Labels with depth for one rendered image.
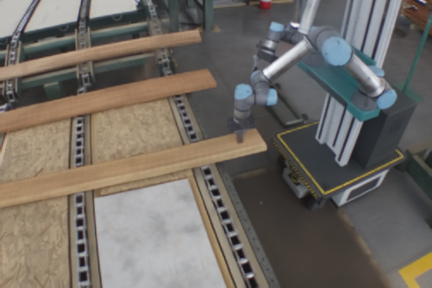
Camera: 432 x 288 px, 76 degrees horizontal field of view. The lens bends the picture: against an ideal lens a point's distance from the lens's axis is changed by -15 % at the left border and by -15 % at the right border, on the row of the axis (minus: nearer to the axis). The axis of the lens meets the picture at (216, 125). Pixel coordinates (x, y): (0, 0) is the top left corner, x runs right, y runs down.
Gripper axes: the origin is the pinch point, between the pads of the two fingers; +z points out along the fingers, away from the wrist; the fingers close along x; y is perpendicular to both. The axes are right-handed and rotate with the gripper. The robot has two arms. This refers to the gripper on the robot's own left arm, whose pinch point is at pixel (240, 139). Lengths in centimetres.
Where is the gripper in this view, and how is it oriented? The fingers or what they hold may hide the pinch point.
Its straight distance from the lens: 163.8
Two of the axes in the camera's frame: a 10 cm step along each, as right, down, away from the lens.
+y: -3.0, -6.2, 7.2
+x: -9.5, 2.0, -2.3
